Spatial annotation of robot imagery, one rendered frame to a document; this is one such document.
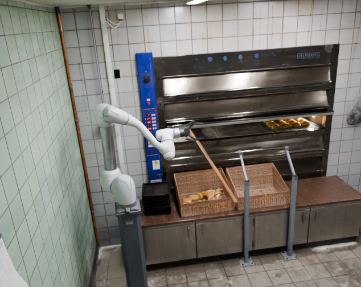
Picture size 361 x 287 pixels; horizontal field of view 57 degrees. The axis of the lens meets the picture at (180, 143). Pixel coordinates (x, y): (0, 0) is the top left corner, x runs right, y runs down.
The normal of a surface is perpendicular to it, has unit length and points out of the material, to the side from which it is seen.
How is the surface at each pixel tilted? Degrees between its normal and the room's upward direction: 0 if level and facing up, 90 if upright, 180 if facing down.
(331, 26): 90
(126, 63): 90
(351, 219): 91
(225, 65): 90
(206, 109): 70
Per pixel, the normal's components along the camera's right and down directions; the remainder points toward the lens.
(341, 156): 0.13, 0.33
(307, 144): 0.11, 0.00
